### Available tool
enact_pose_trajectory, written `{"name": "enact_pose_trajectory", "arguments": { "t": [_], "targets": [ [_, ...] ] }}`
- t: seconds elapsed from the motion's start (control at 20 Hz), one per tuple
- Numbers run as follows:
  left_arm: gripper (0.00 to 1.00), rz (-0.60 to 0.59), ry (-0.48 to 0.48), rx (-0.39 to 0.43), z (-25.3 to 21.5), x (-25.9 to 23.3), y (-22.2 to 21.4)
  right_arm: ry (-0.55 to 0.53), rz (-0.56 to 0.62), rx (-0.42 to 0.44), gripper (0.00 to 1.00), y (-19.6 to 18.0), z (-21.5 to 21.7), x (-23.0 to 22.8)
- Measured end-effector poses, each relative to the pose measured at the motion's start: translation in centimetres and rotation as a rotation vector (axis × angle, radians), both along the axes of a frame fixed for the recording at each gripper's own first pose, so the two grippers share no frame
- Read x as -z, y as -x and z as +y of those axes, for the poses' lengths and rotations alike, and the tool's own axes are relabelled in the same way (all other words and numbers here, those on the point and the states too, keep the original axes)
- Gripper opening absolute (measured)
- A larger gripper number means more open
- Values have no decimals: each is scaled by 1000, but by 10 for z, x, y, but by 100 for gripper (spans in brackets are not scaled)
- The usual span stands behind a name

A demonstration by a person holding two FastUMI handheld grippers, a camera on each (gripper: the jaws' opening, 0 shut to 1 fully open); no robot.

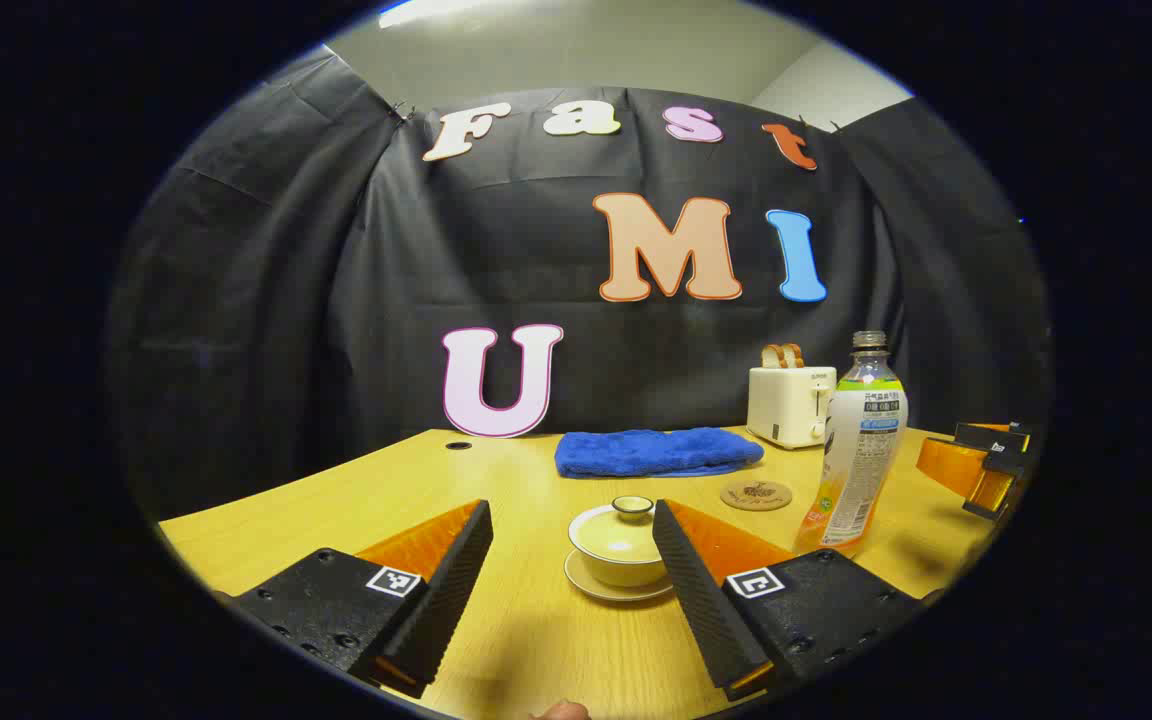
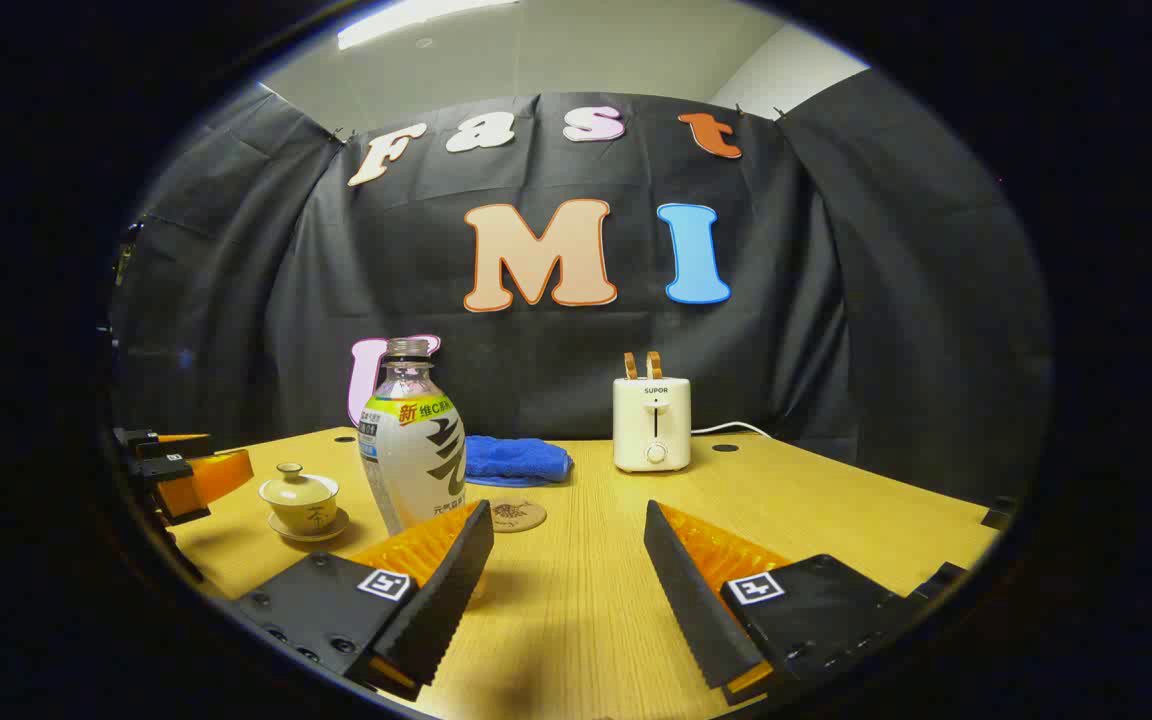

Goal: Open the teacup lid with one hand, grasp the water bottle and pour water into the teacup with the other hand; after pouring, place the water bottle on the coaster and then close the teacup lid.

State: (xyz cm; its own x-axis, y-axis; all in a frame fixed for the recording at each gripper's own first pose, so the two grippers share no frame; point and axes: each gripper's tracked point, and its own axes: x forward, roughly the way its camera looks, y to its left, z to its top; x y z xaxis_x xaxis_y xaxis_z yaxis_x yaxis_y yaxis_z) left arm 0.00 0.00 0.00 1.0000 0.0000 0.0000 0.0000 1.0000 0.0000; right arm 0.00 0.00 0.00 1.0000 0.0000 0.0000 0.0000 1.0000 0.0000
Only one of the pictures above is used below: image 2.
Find blue towel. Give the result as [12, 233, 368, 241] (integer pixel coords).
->
[463, 435, 574, 489]

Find white toaster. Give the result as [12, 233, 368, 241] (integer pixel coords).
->
[612, 376, 694, 474]

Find black backdrop cloth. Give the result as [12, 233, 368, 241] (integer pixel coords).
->
[109, 68, 1054, 506]

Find cream teacup lid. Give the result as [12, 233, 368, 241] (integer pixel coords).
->
[260, 462, 340, 504]

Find round brown coaster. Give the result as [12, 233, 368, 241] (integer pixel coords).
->
[488, 500, 548, 534]

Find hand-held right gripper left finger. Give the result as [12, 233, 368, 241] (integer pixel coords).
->
[234, 499, 495, 701]

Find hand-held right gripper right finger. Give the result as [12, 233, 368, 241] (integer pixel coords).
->
[642, 499, 935, 706]

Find cream teacup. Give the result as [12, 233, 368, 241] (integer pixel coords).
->
[259, 480, 341, 532]

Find cream saucer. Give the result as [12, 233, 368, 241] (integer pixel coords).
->
[268, 507, 351, 544]

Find white toaster cable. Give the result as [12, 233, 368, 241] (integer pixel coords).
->
[691, 420, 775, 440]

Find clear labelled water bottle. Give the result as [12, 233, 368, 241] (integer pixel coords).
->
[357, 338, 468, 537]

